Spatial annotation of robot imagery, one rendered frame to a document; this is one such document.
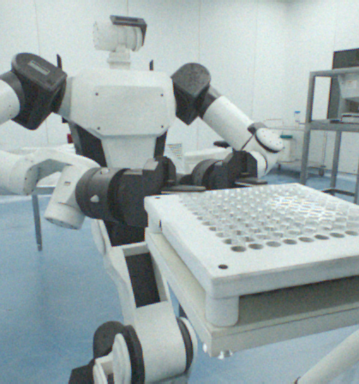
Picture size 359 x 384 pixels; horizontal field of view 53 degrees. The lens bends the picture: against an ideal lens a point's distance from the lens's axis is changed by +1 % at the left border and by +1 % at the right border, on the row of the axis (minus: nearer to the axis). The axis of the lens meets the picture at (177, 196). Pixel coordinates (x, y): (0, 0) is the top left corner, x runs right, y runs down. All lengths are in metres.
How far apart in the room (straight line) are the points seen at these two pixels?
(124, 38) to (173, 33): 4.77
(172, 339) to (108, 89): 0.61
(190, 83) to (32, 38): 4.03
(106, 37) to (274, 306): 0.78
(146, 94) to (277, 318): 0.70
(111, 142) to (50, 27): 4.17
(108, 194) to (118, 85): 0.41
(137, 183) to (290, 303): 0.28
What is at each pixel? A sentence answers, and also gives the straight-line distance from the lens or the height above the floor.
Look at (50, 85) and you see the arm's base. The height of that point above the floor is 1.21.
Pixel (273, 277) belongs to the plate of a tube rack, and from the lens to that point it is 0.30.
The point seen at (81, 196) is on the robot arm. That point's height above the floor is 1.02.
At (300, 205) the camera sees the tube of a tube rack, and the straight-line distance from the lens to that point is 0.45.
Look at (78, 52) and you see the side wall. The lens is 5.08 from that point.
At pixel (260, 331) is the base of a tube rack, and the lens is 0.32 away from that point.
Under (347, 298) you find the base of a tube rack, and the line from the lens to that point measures 0.37.
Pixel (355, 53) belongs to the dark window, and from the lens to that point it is 6.47.
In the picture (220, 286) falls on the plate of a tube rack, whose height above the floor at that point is 1.03.
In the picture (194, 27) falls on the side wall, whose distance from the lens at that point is 5.97.
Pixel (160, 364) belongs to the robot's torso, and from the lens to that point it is 0.92.
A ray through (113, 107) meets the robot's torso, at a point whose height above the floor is 1.16.
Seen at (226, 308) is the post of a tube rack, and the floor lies 1.01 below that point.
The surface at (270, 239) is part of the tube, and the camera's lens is 0.34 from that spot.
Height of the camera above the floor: 1.16
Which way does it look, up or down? 14 degrees down
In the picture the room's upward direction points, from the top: straight up
